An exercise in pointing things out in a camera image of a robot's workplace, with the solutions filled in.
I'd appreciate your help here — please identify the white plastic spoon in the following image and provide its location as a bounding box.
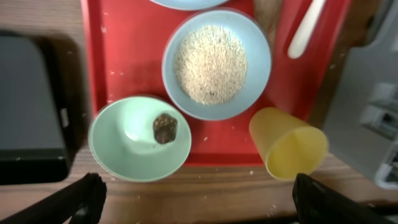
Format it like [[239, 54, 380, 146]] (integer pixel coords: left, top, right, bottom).
[[287, 0, 326, 59]]

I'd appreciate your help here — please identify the mint green bowl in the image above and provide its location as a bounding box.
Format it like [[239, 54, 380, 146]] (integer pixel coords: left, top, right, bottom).
[[88, 96, 192, 182]]

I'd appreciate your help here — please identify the yellow plastic cup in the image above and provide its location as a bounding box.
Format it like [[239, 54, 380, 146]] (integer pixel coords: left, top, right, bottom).
[[249, 107, 329, 181]]

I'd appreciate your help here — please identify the brown food scrap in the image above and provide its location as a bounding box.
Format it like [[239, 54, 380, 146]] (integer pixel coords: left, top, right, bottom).
[[152, 113, 178, 144]]

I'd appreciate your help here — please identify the light blue plate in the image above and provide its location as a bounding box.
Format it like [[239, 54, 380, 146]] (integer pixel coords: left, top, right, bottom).
[[150, 0, 229, 11]]

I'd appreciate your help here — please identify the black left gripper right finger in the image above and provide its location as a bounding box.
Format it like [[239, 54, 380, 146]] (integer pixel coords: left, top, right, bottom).
[[292, 174, 393, 224]]

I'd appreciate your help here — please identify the light blue bowl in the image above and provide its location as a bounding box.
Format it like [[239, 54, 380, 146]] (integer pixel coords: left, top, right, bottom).
[[162, 7, 272, 121]]

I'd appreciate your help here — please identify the black waste tray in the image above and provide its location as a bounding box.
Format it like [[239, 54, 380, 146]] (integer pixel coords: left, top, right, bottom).
[[1, 30, 71, 185]]

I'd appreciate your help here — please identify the pile of white rice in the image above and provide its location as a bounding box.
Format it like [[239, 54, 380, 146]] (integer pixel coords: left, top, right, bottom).
[[174, 25, 248, 105]]

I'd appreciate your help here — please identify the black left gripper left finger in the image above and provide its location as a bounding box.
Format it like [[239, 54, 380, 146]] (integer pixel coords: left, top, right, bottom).
[[1, 173, 107, 224]]

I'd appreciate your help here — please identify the red plastic tray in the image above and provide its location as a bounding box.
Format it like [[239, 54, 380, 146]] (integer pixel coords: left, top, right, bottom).
[[81, 0, 351, 166]]

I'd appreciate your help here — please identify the grey plastic dishwasher rack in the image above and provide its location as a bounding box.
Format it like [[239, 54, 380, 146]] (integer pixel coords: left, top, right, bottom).
[[323, 1, 397, 189]]

